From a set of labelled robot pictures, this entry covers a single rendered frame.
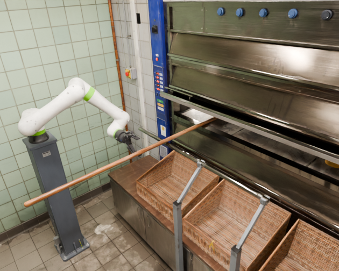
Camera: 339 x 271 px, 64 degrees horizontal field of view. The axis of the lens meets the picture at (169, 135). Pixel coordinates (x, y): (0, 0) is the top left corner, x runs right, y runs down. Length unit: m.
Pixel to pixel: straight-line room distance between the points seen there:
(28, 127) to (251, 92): 1.49
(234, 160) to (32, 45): 1.96
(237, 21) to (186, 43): 0.48
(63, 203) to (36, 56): 1.31
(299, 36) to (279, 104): 0.39
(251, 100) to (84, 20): 1.78
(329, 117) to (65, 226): 2.23
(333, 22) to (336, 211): 1.02
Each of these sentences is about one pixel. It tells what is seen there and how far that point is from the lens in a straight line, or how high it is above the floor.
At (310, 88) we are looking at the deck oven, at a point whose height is 1.68.
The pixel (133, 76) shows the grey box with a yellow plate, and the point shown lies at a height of 1.44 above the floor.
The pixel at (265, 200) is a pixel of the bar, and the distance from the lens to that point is 1.57.
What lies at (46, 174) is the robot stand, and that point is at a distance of 2.40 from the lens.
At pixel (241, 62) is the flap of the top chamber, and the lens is 1.83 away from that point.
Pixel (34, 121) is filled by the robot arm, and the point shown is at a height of 1.44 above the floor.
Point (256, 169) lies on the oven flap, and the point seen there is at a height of 1.03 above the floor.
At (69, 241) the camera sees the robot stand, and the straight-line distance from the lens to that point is 2.88.
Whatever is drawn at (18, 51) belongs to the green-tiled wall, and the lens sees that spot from 2.74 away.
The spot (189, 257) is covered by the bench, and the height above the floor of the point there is 0.46.
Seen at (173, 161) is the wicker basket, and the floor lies 0.74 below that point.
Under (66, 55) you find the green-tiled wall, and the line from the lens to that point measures 2.85.
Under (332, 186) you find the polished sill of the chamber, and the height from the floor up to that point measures 1.16.
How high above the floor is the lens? 2.18
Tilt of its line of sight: 28 degrees down
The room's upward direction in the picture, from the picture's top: 3 degrees counter-clockwise
